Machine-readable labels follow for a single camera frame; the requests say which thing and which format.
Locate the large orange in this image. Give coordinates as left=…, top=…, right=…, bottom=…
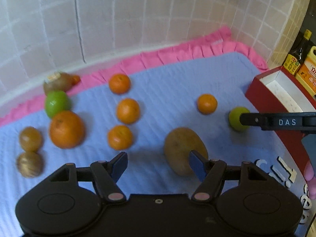
left=49, top=110, right=86, bottom=149

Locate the light green apple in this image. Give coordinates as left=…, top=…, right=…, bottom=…
left=228, top=106, right=250, bottom=132

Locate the mandarin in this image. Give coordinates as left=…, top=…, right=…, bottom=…
left=116, top=98, right=140, bottom=125
left=109, top=73, right=131, bottom=95
left=107, top=125, right=134, bottom=150
left=197, top=94, right=218, bottom=115

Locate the striped brown passion fruit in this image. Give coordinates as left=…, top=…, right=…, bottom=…
left=16, top=152, right=44, bottom=178

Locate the smooth brown passion fruit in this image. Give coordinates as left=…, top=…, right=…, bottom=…
left=19, top=126, right=42, bottom=152

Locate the small cherry tomato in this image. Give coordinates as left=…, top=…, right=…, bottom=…
left=72, top=75, right=81, bottom=86

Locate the brown kiwi with sticker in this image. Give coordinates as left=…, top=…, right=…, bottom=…
left=43, top=72, right=72, bottom=95

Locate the person right hand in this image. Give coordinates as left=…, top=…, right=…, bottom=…
left=303, top=161, right=316, bottom=200

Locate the red white cardboard box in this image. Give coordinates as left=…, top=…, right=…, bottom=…
left=245, top=66, right=315, bottom=173

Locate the large brown kiwi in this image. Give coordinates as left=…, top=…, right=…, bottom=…
left=163, top=127, right=208, bottom=176

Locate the yellow detergent jug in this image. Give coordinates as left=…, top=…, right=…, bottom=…
left=295, top=46, right=316, bottom=97

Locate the dark soy sauce bottle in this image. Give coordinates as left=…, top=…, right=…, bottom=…
left=282, top=29, right=312, bottom=75

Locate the light blue quilted mat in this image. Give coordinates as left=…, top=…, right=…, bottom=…
left=1, top=52, right=306, bottom=236

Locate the dark green apple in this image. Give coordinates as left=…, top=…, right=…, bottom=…
left=44, top=90, right=71, bottom=118

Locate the pink towel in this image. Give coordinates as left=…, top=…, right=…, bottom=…
left=0, top=26, right=270, bottom=127

